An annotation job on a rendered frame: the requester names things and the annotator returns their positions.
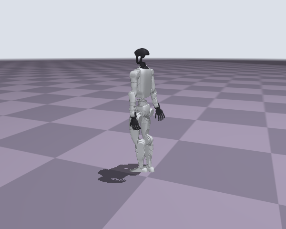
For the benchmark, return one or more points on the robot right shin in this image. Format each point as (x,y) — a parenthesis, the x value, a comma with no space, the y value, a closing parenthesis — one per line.
(148,154)

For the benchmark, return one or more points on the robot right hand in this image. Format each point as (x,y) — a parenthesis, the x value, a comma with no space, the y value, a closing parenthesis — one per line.
(159,112)

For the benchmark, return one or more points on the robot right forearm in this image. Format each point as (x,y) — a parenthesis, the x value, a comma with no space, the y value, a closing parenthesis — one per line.
(154,98)

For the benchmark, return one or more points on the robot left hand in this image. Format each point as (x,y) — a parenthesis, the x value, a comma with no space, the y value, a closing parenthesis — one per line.
(134,122)

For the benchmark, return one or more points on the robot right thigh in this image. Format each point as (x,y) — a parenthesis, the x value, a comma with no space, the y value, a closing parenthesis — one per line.
(145,127)

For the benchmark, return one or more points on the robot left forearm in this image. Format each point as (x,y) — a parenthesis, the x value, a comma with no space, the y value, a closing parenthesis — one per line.
(132,101)

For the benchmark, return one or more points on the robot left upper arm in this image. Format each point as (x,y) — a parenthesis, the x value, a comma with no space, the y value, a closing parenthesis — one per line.
(134,75)

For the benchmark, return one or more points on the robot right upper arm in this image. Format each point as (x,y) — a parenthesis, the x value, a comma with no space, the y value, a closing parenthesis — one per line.
(153,83)

